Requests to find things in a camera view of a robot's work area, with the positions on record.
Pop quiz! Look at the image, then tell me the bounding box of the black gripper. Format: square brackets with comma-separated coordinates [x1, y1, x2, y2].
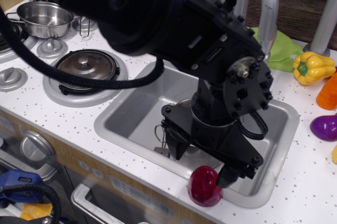
[161, 105, 264, 188]

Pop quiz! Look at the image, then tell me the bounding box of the dark red sweet potato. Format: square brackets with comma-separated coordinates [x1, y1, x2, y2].
[187, 166, 223, 207]

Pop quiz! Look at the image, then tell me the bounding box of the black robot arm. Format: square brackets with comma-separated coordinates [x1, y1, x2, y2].
[1, 0, 273, 188]

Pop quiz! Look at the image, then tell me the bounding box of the steel pot in sink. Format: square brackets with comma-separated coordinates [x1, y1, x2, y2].
[154, 98, 247, 170]

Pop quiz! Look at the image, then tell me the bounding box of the grey metal sink basin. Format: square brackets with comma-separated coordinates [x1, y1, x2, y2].
[94, 63, 300, 208]

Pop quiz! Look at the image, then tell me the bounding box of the steel pot lid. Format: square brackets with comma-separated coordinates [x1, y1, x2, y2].
[55, 49, 120, 80]

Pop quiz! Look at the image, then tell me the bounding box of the steel pot on stove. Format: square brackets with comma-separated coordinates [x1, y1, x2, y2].
[9, 2, 74, 38]

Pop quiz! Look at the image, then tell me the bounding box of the purple toy eggplant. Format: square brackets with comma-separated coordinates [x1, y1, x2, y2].
[310, 115, 336, 141]

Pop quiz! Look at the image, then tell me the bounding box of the green cloth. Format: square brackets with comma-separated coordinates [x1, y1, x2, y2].
[263, 30, 303, 73]

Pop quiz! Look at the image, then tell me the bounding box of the yellow toy corn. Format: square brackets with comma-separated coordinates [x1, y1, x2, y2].
[331, 146, 337, 164]

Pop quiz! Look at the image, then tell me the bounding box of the orange toy carrot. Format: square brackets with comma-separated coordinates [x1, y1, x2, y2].
[316, 73, 336, 110]

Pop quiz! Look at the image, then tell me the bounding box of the yellow toy bell pepper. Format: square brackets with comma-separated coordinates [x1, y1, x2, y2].
[293, 52, 336, 86]

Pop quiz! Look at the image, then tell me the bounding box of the silver curved faucet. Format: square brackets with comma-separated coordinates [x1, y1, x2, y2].
[234, 0, 279, 63]

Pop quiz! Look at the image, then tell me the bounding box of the silver metal pole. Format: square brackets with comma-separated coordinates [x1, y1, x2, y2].
[303, 0, 336, 57]

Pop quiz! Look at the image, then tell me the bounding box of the silver oven dial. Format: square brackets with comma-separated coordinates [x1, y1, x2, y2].
[20, 130, 55, 162]

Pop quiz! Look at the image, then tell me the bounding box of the silver stove knob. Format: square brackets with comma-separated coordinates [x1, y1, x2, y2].
[36, 38, 68, 59]
[1, 67, 28, 92]

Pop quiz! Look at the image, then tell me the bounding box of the blue clamp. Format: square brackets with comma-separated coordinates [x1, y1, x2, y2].
[1, 169, 44, 203]

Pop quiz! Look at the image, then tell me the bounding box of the black coil burner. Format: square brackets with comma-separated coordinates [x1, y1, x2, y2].
[0, 22, 28, 53]

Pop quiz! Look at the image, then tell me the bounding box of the silver oven door handle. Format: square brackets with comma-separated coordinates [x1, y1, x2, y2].
[70, 183, 148, 224]

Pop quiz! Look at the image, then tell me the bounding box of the black braided cable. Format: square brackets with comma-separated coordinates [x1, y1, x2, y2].
[0, 3, 165, 90]

